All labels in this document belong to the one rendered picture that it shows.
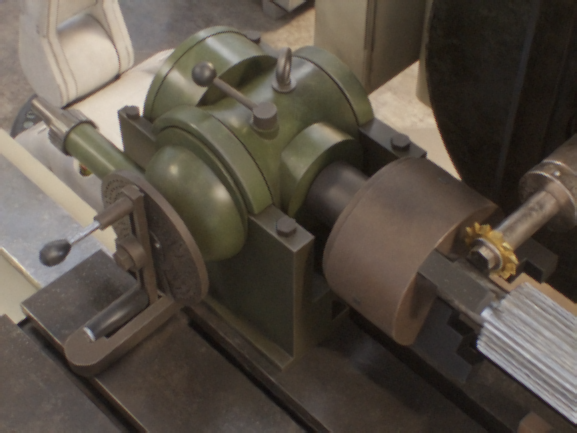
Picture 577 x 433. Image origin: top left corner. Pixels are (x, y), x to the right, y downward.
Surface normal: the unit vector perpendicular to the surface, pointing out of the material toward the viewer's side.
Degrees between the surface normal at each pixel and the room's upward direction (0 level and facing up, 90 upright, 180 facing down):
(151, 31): 0
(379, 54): 90
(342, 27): 90
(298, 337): 90
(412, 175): 9
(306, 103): 24
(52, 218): 0
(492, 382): 0
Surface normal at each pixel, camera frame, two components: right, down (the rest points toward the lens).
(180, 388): 0.00, -0.65
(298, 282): 0.70, 0.55
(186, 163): -0.21, -0.39
